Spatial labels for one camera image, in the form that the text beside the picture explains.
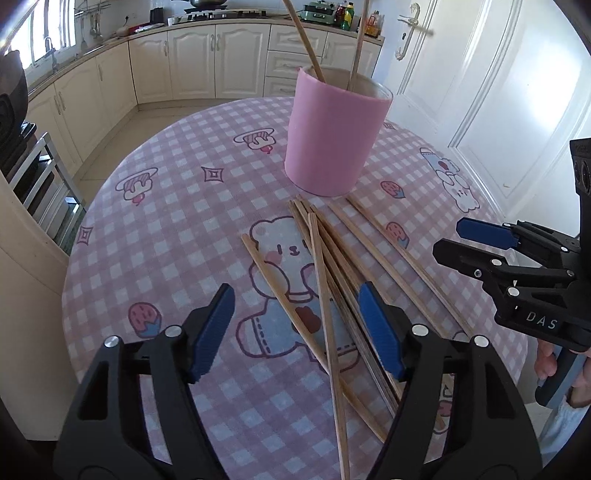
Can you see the pink checked printed tablecloth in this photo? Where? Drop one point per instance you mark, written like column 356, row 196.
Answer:
column 184, row 221

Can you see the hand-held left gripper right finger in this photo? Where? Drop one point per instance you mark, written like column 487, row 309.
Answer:
column 381, row 332

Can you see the red capped dark bottle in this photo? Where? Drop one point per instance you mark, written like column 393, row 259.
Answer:
column 340, row 14

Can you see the kitchen window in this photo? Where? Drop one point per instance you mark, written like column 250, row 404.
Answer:
column 44, row 32

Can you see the green countertop appliance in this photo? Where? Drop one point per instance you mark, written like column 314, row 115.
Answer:
column 318, row 11

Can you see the cream kitchen base cabinets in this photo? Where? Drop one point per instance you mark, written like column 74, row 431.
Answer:
column 194, row 60

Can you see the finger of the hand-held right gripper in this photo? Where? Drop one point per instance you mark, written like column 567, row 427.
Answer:
column 466, row 258
column 482, row 231

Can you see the person's right hand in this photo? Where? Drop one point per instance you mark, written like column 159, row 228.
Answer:
column 545, row 362

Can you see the white panelled door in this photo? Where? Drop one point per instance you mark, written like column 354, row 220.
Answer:
column 485, row 92

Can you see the pink cylindrical cup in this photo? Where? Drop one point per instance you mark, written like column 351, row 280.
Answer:
column 332, row 134

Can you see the black round kitchen appliance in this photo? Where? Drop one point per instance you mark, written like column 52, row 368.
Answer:
column 11, row 106

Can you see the gas hob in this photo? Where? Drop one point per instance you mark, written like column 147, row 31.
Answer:
column 217, row 16

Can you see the single wooden chopstick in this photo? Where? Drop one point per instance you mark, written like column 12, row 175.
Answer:
column 359, row 41
column 302, row 39

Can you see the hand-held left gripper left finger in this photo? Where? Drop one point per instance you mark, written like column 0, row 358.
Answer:
column 210, row 337

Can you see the metal sink faucet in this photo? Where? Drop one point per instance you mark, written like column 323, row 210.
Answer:
column 51, row 53

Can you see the hanging kitchen utensils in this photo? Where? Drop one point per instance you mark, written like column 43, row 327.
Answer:
column 90, row 27

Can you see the black wok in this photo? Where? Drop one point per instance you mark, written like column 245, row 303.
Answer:
column 205, row 3

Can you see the bunch of wooden chopsticks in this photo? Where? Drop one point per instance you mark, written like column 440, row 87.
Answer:
column 330, row 277

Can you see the green yellow bottle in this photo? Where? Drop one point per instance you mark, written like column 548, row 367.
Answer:
column 349, row 16

